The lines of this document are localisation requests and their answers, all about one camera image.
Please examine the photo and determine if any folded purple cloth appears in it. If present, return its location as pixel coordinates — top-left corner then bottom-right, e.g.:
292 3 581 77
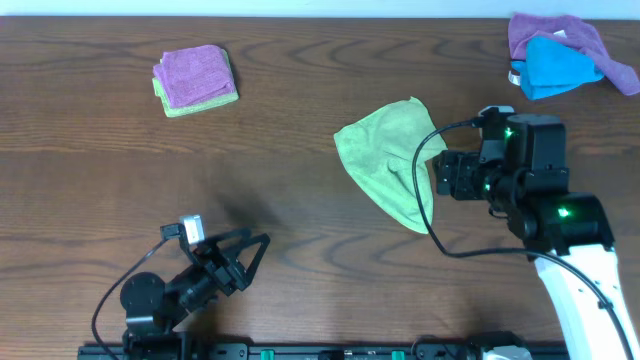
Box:
152 44 238 110

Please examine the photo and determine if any crumpled blue cloth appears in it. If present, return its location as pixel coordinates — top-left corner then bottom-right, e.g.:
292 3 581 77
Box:
508 37 604 100

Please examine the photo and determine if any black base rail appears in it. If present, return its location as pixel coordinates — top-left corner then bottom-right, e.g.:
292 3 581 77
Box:
77 332 569 360

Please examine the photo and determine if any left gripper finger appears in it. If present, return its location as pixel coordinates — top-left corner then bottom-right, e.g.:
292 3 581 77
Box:
204 228 251 259
236 234 271 285

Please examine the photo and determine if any crumpled purple cloth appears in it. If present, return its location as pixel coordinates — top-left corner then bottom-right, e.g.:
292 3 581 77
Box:
508 13 639 96

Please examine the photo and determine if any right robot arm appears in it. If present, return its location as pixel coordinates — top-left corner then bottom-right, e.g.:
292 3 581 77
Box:
433 108 639 359

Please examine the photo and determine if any folded green cloth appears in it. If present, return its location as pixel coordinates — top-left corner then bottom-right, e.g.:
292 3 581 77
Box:
151 48 240 119

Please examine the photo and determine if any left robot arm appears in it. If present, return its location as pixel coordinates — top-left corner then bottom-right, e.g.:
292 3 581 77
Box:
120 224 270 337

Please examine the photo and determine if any light green microfiber cloth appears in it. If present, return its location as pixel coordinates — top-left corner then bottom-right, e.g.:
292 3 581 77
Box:
334 97 447 234

